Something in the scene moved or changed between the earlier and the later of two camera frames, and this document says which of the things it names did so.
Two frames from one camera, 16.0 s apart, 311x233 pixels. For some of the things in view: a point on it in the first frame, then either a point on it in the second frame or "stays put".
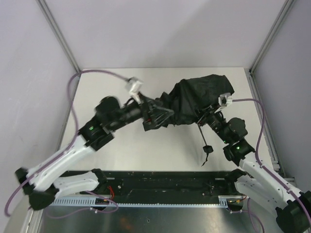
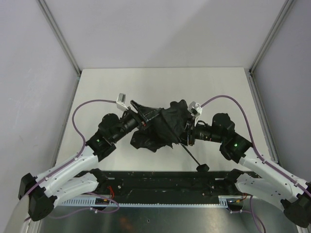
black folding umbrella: x=189 y=99 -> x=166 y=130
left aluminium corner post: x=57 y=31 stays put
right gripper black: x=205 y=116 -> x=190 y=132
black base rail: x=223 y=183 stays put
